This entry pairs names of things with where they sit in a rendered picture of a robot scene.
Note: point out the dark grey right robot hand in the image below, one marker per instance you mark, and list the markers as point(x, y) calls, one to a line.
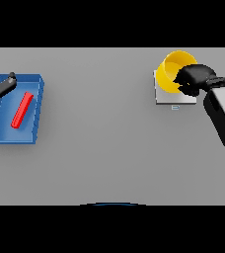
point(196, 78)

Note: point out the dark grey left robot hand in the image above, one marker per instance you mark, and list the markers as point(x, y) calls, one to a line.
point(1, 88)

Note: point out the yellow bowl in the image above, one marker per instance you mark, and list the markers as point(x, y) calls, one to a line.
point(172, 70)

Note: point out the red beaker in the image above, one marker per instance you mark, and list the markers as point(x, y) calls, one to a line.
point(21, 110)

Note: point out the pale square metallic scale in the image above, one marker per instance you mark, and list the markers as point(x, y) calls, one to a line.
point(170, 97)

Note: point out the blue tray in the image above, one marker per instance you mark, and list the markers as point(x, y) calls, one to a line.
point(9, 115)

